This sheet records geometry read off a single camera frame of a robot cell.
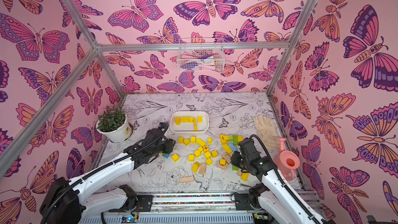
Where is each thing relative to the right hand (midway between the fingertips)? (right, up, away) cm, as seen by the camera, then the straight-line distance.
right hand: (232, 157), depth 81 cm
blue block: (+3, +2, +11) cm, 11 cm away
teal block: (-37, -1, +9) cm, 38 cm away
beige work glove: (+26, +11, +19) cm, 34 cm away
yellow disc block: (-23, +18, +22) cm, 37 cm away
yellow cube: (-17, +18, +23) cm, 34 cm away
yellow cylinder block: (-32, +18, +19) cm, 41 cm away
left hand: (-31, +8, +3) cm, 32 cm away
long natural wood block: (-24, -12, +1) cm, 27 cm away
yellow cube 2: (-31, -2, +7) cm, 32 cm away
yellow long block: (+7, -10, +1) cm, 12 cm away
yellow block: (-27, +18, +23) cm, 40 cm away
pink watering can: (+25, 0, -6) cm, 26 cm away
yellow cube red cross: (-14, +2, +9) cm, 17 cm away
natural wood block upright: (-16, -7, +4) cm, 18 cm away
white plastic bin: (-25, +13, +20) cm, 35 cm away
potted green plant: (-64, +18, +2) cm, 66 cm away
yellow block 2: (-19, -6, +4) cm, 21 cm away
